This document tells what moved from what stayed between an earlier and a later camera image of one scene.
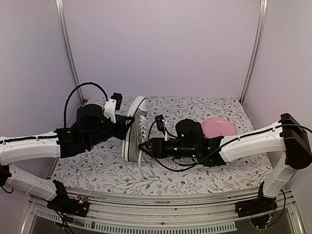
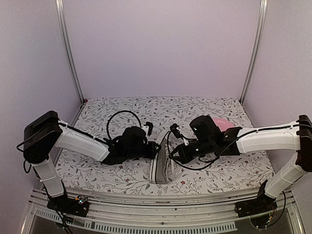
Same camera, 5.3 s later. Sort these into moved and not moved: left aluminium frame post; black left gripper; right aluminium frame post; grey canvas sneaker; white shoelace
Moved: white shoelace; grey canvas sneaker; black left gripper
Not moved: right aluminium frame post; left aluminium frame post
